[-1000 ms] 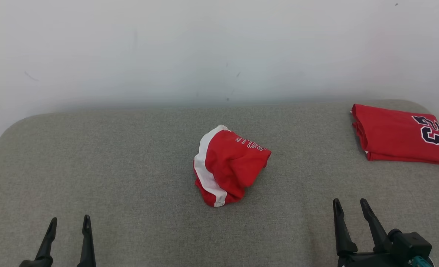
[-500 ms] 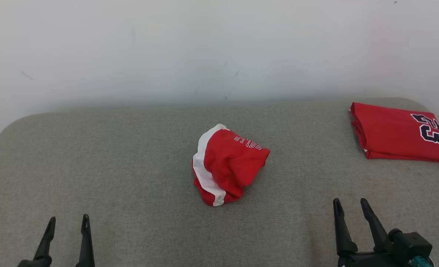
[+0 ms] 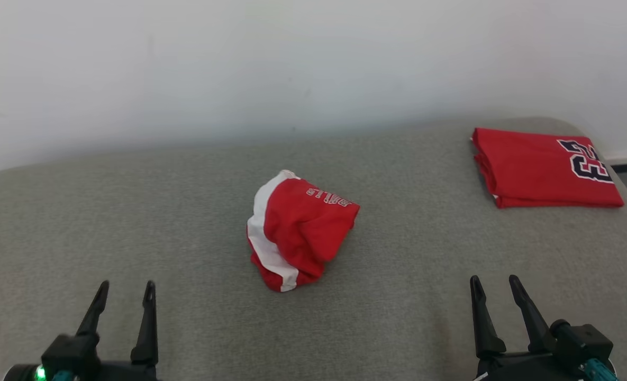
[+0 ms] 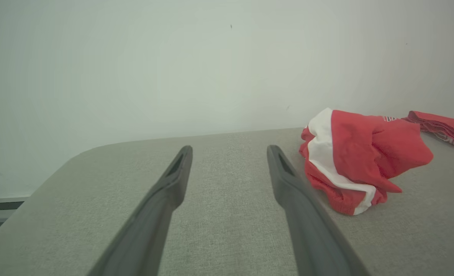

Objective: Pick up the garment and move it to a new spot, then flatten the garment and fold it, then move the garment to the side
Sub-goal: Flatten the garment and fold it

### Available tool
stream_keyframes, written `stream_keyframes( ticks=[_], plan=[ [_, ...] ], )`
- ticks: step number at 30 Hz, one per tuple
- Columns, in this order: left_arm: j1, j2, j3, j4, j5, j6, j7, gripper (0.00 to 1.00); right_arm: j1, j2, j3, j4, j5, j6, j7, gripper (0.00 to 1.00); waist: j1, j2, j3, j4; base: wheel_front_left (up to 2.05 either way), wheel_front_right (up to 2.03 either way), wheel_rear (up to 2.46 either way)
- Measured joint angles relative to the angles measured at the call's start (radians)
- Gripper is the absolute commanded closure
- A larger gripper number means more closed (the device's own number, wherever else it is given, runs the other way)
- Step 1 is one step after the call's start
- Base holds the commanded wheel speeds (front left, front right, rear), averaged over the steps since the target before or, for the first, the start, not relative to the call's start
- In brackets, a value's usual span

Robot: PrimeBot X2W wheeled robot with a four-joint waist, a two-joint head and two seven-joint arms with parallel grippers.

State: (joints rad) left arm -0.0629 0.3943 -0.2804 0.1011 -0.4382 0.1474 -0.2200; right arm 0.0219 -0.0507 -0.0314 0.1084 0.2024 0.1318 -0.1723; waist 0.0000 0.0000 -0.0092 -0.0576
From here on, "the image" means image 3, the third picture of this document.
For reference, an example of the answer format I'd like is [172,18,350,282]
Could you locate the red Bulls shorts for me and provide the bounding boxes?
[247,169,360,293]

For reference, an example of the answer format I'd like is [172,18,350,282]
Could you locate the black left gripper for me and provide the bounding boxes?
[75,280,159,381]

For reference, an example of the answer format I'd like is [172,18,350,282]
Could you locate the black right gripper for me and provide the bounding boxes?
[469,274,592,381]

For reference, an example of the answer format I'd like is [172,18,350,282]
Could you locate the red basketball jersey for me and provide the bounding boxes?
[470,127,625,209]

